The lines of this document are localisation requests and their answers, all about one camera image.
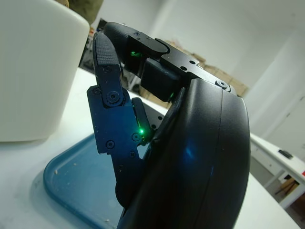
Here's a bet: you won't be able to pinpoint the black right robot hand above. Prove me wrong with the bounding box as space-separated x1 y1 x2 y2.
87 21 251 229

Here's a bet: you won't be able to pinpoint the dark blue plastic tray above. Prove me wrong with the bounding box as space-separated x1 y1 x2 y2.
43 132 149 229

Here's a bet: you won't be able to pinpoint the white two-slot toaster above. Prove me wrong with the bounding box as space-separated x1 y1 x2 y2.
0 0 90 143

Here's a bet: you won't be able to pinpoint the white workbench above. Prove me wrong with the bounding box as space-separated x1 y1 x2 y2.
249 133 305 211

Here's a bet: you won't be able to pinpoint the stacked cardboard boxes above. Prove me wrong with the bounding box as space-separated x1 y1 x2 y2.
166 40 249 98

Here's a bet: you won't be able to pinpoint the person olive top black trousers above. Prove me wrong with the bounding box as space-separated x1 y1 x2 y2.
59 0 104 25

